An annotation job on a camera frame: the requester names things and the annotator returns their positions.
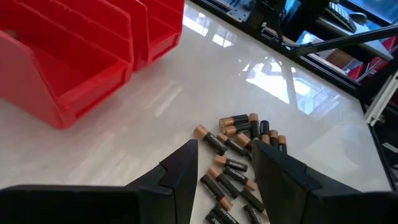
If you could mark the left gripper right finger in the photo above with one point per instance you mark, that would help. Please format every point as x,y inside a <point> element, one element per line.
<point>295,193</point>

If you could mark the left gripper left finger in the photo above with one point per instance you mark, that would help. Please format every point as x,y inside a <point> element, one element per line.
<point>155,199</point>

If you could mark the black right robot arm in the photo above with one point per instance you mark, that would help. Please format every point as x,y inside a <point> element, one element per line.
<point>267,15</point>

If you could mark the red storage bin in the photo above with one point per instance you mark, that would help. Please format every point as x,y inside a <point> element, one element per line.
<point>357,71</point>

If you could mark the brown cardboard box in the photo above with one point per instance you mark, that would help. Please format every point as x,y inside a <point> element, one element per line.
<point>339,59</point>

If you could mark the red plastic bin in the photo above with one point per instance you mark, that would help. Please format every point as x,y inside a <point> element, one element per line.
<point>161,34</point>
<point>77,77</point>

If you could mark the black keyboard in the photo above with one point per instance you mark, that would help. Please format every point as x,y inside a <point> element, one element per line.
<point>342,15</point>

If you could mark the dark computer mouse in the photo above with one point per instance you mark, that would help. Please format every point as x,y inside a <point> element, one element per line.
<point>358,17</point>

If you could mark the white aluminium bracket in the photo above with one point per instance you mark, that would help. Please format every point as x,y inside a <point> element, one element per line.
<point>382,99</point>

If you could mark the black slanted frame strut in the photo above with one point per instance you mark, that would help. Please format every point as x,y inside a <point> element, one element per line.
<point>342,40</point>

